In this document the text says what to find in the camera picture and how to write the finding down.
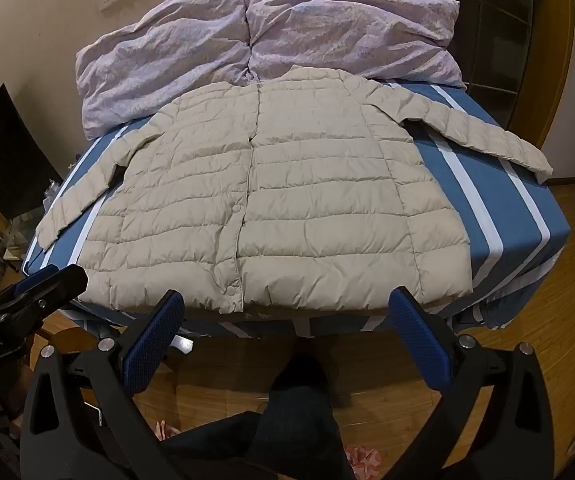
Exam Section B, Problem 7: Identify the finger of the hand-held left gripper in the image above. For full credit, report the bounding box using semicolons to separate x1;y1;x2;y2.
12;263;89;322

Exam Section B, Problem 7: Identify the lilac floral duvet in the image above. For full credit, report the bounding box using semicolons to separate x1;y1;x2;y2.
75;0;468;142

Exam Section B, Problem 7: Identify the dark glass panel door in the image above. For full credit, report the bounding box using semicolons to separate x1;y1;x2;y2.
436;0;575;181

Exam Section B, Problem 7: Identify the beige puffer jacket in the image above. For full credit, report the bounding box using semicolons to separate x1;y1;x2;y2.
35;65;554;315

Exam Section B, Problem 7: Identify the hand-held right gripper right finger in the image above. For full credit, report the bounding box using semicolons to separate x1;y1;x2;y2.
387;287;568;480

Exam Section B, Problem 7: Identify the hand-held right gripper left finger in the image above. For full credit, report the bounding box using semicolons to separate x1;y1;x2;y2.
20;289;186;480

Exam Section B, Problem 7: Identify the black flat screen television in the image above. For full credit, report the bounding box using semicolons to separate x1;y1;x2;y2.
0;84;63;222

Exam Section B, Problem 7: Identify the person's leg in dark trousers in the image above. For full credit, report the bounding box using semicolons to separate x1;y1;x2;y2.
158;354;353;480

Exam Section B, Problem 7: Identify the bed with blue striped sheet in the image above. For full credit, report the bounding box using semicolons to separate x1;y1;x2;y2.
20;80;573;342

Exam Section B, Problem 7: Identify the glass top nightstand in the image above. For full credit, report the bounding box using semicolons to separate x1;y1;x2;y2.
0;210;38;267

